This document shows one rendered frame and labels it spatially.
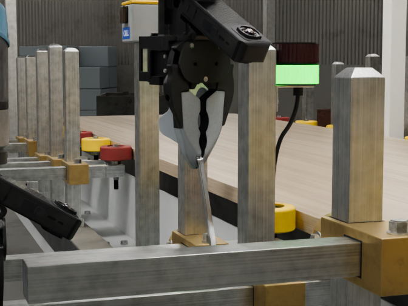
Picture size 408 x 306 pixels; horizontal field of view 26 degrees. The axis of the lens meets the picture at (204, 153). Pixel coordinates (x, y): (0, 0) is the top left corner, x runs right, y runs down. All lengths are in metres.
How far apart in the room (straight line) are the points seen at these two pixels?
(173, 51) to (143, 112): 0.54
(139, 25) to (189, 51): 0.53
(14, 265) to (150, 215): 0.40
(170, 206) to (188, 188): 0.86
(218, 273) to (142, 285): 0.06
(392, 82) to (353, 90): 1.85
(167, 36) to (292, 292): 0.32
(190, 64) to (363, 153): 0.25
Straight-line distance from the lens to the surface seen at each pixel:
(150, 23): 1.50
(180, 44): 0.97
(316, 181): 1.62
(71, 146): 2.25
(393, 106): 2.65
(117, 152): 2.21
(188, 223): 1.29
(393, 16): 2.65
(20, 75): 3.23
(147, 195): 1.54
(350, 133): 0.81
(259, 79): 1.04
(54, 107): 2.49
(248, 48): 0.92
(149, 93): 1.52
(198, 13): 0.97
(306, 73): 1.05
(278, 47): 1.05
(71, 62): 2.24
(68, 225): 0.95
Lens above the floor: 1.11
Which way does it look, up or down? 6 degrees down
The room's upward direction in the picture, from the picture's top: straight up
